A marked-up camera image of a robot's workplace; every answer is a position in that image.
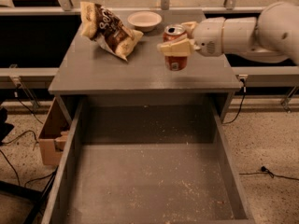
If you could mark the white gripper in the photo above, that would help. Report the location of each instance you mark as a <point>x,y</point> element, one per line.
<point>207,36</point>

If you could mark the orange soda can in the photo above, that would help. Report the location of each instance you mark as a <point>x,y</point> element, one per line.
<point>174,37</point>

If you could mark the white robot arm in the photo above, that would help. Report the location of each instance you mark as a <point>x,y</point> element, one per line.
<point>272,37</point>

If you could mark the grey drawer cabinet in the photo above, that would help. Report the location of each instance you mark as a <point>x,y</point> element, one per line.
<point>89,70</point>

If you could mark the open grey top drawer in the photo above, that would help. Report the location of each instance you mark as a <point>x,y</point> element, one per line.
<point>157,164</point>

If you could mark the white paper bowl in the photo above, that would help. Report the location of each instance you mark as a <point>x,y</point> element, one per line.
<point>144,21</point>

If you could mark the brown chip bag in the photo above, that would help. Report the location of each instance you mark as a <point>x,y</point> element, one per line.
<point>107,30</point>

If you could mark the cardboard box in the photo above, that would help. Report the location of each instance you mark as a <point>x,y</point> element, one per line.
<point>53,135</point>

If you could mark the black stand base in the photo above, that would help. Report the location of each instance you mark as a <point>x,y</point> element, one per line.
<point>37,198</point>

